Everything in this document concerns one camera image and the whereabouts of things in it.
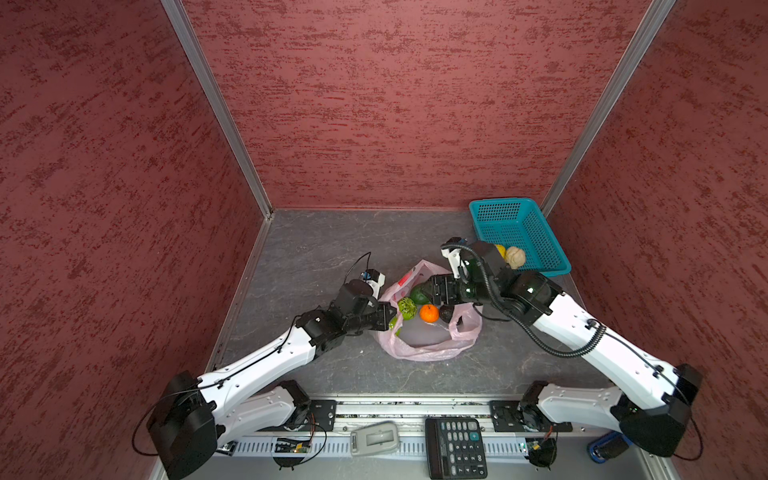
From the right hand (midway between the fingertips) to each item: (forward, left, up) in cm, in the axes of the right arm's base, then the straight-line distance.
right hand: (433, 293), depth 70 cm
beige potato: (+23, -33, -18) cm, 44 cm away
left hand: (-1, +9, -10) cm, 14 cm away
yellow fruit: (+27, -30, -19) cm, 44 cm away
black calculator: (-29, -4, -22) cm, 37 cm away
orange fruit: (+5, -1, -21) cm, 21 cm away
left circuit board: (-27, +37, -26) cm, 53 cm away
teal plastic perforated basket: (+43, -42, -22) cm, 64 cm away
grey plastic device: (-27, +15, -21) cm, 37 cm away
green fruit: (+5, +5, -18) cm, 19 cm away
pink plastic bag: (-2, +2, -24) cm, 24 cm away
